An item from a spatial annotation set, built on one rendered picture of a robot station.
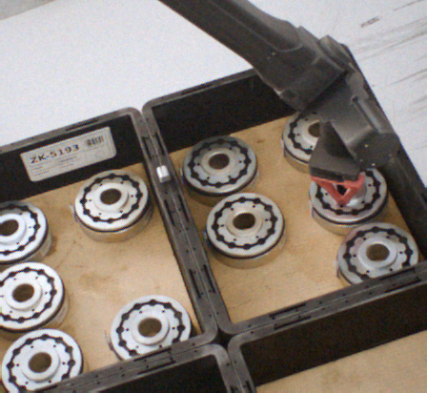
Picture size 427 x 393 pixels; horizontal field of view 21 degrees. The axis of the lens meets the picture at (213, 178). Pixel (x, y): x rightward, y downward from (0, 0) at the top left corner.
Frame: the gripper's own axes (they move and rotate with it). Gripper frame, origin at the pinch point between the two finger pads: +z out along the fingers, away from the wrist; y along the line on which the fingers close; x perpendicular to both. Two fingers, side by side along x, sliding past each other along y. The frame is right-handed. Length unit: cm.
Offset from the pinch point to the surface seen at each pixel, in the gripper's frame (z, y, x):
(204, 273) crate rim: -6.0, -21.9, 10.7
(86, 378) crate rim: -6.1, -39.2, 18.5
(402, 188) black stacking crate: -1.6, 0.2, -7.4
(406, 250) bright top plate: 1.2, -7.1, -9.9
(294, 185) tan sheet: 4.1, 1.1, 8.0
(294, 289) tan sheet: 4.0, -14.9, 2.5
